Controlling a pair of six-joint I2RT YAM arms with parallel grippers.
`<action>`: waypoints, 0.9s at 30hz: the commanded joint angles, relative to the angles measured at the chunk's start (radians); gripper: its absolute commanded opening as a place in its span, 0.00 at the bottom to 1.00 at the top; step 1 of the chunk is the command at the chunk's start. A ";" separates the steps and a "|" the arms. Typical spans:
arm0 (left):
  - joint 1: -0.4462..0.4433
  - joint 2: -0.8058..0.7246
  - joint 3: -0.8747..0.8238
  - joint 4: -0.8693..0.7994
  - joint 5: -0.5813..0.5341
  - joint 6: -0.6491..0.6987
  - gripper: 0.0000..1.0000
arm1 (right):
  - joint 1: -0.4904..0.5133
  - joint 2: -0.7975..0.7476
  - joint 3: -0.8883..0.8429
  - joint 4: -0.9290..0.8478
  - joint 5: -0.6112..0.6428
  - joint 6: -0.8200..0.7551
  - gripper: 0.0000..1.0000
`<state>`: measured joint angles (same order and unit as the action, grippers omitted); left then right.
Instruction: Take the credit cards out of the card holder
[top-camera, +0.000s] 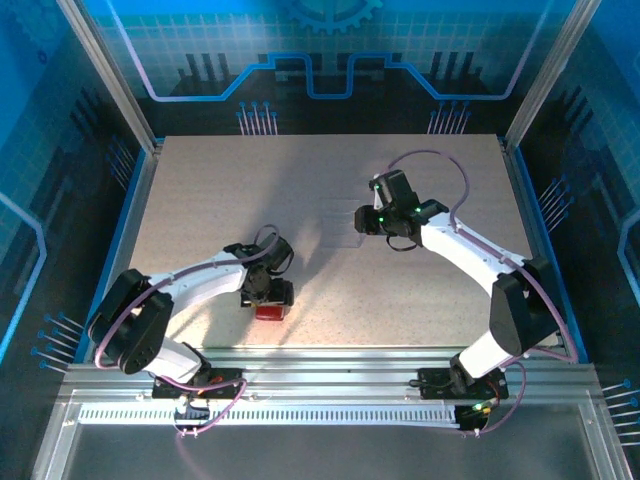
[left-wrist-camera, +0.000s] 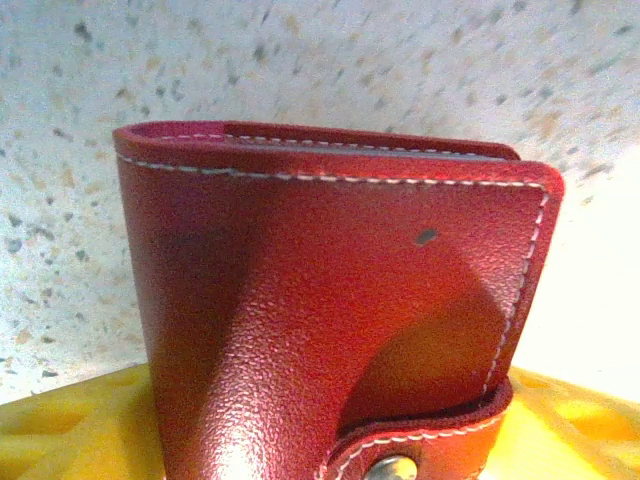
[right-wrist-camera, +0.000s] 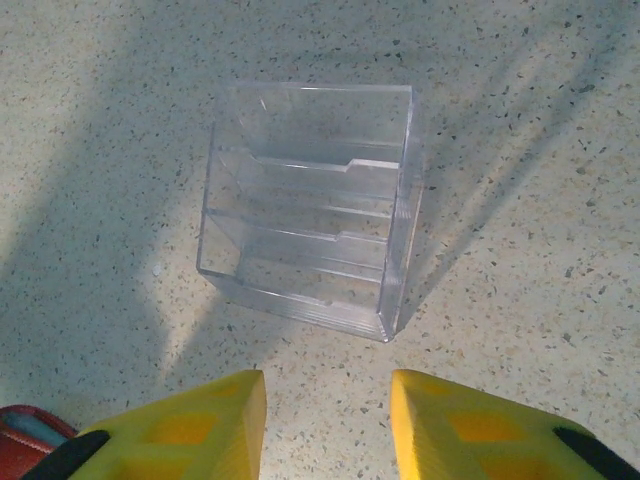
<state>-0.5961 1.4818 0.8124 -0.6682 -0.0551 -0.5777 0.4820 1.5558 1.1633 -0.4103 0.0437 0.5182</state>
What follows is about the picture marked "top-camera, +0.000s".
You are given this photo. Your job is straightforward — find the clear plastic card tray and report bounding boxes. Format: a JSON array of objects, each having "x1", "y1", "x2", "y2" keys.
[{"x1": 319, "y1": 197, "x2": 367, "y2": 250}]

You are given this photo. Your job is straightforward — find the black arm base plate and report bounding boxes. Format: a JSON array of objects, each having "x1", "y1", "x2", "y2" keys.
[
  {"x1": 417, "y1": 367, "x2": 510, "y2": 401},
  {"x1": 151, "y1": 367, "x2": 246, "y2": 401}
]

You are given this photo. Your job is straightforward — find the aluminium front rail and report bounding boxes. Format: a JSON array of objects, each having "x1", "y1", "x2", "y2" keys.
[{"x1": 58, "y1": 346, "x2": 604, "y2": 404}]

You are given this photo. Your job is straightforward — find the grey metal shelf plate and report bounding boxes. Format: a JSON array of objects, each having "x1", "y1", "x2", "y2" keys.
[{"x1": 62, "y1": 424, "x2": 601, "y2": 480}]

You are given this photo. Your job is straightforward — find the white slotted cable duct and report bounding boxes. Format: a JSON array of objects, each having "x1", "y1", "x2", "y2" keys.
[{"x1": 77, "y1": 403, "x2": 461, "y2": 427}]

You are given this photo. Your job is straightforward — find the black controller board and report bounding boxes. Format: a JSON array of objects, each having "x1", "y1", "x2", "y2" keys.
[{"x1": 457, "y1": 402, "x2": 494, "y2": 434}]

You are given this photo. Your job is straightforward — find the aluminium frame post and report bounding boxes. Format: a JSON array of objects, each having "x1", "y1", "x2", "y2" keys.
[
  {"x1": 55, "y1": 0, "x2": 164, "y2": 154},
  {"x1": 504, "y1": 0, "x2": 604, "y2": 151}
]

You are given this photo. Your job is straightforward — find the purple cable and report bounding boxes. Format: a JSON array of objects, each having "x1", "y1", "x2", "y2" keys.
[
  {"x1": 387, "y1": 148, "x2": 581, "y2": 439},
  {"x1": 92, "y1": 223, "x2": 281, "y2": 441}
]

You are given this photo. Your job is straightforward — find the aluminium side rail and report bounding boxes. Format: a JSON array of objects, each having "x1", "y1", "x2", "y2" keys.
[
  {"x1": 74, "y1": 137, "x2": 165, "y2": 364},
  {"x1": 498, "y1": 134, "x2": 591, "y2": 364}
]

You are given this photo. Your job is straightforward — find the red tray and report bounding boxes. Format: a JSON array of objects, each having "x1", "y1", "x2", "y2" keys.
[{"x1": 253, "y1": 303, "x2": 289, "y2": 322}]

